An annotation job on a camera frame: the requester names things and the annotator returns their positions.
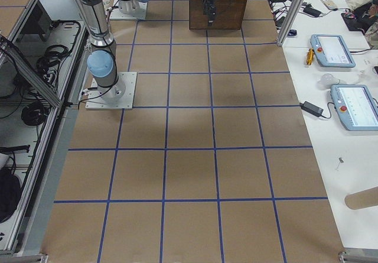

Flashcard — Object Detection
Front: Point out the black power adapter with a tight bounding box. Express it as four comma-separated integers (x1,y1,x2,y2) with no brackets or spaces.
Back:
299,101,324,117

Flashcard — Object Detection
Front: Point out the blue teach pendant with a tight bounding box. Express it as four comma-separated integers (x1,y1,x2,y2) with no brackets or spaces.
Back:
310,34,356,68
330,85,377,131

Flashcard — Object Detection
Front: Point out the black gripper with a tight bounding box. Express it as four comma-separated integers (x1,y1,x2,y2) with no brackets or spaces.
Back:
201,0,217,26

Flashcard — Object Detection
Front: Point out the aluminium frame post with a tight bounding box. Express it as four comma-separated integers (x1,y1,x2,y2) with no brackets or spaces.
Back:
276,0,304,47

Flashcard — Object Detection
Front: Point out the lower blue teach pendant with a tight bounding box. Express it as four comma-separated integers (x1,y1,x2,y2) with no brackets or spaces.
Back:
330,85,377,131

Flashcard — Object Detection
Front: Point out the dark wooden drawer cabinet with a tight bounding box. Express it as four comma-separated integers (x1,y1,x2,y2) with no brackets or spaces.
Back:
189,0,247,30

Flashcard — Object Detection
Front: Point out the cardboard tube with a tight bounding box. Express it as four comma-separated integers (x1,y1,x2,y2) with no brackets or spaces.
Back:
344,187,378,210

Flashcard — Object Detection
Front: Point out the small blue device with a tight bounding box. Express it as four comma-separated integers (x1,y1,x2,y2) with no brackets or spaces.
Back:
288,29,297,37

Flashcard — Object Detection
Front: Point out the gold metal cylinder tool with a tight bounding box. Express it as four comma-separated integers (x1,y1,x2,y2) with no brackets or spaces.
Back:
306,48,314,66

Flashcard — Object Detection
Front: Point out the upper blue teach pendant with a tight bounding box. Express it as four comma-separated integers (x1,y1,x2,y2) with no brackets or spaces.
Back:
310,34,356,68

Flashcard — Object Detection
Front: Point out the white light bulb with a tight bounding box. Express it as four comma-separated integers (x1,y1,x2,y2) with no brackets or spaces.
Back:
317,73,341,90

